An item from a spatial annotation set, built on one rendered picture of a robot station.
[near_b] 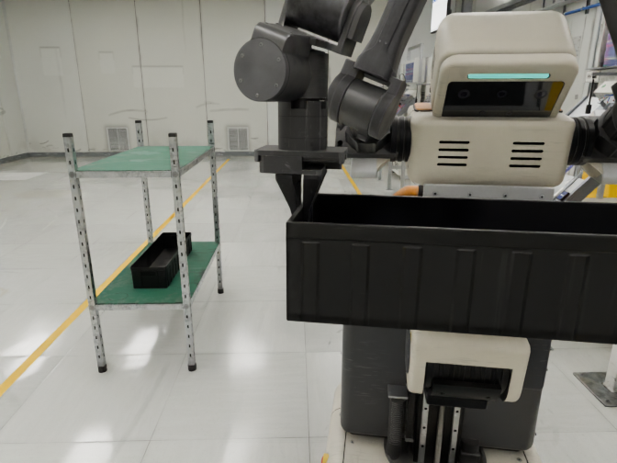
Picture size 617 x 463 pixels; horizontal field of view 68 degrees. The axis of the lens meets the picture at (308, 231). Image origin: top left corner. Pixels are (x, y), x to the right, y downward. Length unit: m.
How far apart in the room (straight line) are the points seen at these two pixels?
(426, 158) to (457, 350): 0.38
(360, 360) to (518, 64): 0.85
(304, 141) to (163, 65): 9.30
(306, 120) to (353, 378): 0.95
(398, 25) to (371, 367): 0.89
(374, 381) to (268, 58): 1.05
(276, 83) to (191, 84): 9.22
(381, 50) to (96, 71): 9.55
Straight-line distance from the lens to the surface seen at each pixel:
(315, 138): 0.52
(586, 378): 2.54
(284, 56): 0.45
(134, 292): 2.35
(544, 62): 0.82
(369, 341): 1.29
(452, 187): 0.86
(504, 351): 0.98
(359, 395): 1.38
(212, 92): 9.59
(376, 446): 1.48
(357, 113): 0.75
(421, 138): 0.86
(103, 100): 10.17
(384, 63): 0.76
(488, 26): 0.86
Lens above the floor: 1.26
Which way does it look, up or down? 17 degrees down
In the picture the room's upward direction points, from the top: straight up
